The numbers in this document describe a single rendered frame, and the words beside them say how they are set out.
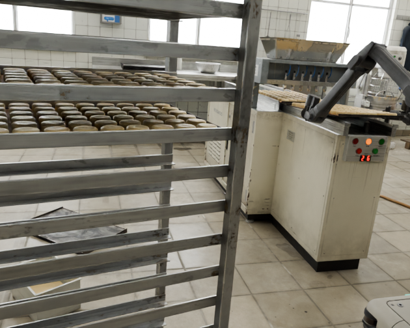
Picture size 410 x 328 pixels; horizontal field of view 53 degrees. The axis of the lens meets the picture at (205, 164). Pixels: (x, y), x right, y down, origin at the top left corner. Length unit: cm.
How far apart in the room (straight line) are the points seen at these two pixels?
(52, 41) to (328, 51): 241
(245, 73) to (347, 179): 155
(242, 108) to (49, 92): 40
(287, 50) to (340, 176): 98
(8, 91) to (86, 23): 484
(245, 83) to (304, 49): 203
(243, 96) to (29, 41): 44
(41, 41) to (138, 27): 487
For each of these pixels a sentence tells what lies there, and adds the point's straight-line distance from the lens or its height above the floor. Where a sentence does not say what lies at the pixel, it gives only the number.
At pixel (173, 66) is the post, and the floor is 117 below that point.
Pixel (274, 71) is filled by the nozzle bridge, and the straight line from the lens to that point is 289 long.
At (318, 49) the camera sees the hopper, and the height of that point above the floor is 126.
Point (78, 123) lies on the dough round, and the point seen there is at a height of 106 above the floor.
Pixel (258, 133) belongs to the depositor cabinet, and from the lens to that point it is 283.
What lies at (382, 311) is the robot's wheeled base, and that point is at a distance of 189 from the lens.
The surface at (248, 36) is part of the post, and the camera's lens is 92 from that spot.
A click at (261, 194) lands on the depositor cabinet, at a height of 24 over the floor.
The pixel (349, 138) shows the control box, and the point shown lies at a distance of 228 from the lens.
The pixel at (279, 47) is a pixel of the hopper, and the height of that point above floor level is 125.
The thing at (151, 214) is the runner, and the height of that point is 87.
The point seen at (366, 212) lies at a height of 39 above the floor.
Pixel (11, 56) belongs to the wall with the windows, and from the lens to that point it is 572.
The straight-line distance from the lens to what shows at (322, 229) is 243.
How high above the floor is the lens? 125
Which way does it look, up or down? 16 degrees down
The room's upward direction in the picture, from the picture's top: 4 degrees clockwise
